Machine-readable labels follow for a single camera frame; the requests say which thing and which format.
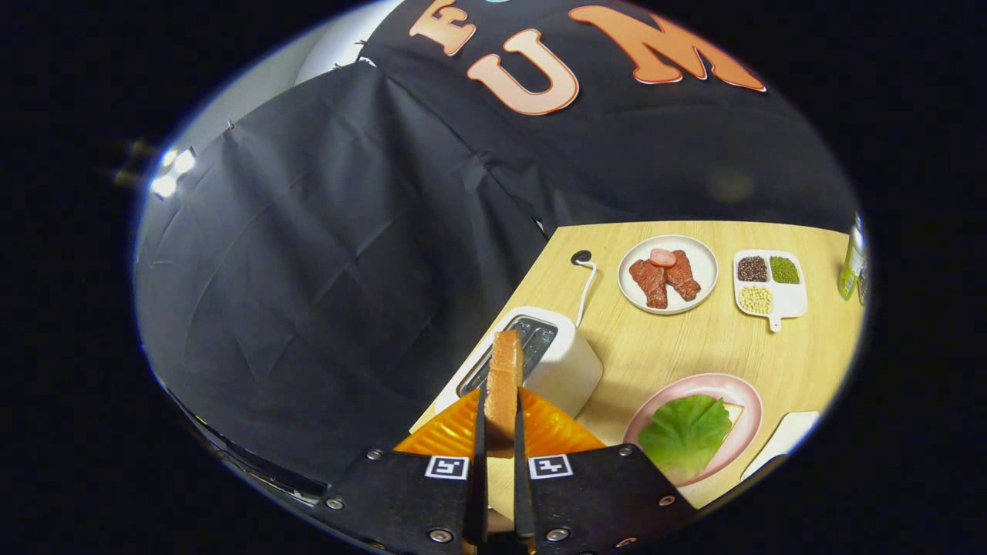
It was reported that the white square plate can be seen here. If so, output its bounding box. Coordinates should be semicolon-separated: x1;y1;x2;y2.
740;411;820;483

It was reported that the pink round plate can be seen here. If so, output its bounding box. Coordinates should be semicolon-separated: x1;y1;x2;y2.
623;373;764;488

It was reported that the green bottle silver cap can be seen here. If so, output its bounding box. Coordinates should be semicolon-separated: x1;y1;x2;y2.
837;214;866;301

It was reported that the brown meat piece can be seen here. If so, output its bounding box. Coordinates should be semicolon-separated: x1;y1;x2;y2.
666;250;702;301
629;259;669;310

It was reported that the black backdrop cloth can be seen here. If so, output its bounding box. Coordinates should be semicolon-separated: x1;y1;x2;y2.
133;0;861;494

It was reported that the white toaster cable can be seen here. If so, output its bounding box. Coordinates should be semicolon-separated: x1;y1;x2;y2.
574;262;598;328

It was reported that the grey round plate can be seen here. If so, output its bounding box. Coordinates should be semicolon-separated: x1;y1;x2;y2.
618;235;719;316

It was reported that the green lettuce leaf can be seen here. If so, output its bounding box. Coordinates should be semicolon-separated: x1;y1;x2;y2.
638;395;733;483

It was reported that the toasted bread slice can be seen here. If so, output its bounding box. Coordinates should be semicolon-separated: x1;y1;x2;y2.
484;330;525;459

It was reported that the white divided dish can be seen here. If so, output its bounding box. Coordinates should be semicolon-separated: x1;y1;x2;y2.
733;249;808;333

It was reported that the ceiling light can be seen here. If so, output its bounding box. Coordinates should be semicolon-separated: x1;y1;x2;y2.
150;146;197;200

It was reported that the white toaster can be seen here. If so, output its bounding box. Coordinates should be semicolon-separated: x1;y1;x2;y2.
434;306;605;419

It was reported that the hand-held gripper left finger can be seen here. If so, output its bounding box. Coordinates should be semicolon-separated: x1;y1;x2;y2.
324;385;488;555

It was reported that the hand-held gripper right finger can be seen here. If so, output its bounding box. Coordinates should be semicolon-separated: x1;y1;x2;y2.
513;388;699;555

